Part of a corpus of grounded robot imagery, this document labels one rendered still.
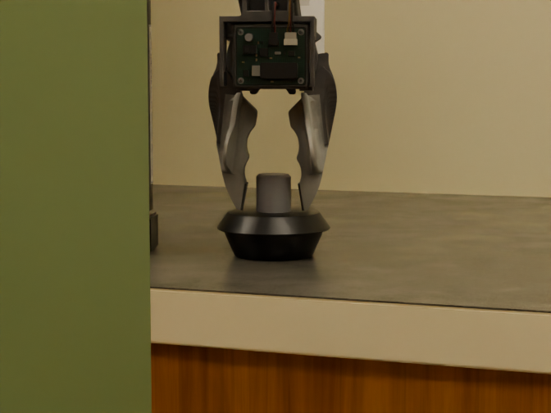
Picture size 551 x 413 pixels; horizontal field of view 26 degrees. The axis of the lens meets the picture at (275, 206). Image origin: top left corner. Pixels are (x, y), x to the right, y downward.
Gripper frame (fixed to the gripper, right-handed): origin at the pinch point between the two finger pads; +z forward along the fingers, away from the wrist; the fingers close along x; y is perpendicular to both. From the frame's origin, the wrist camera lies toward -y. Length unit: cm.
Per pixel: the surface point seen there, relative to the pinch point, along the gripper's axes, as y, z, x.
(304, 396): 14.8, 12.7, 3.2
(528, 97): -51, -7, 28
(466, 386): 17.6, 11.0, 14.0
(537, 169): -51, 2, 29
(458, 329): 20.5, 6.6, 13.2
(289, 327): 17.6, 7.2, 2.3
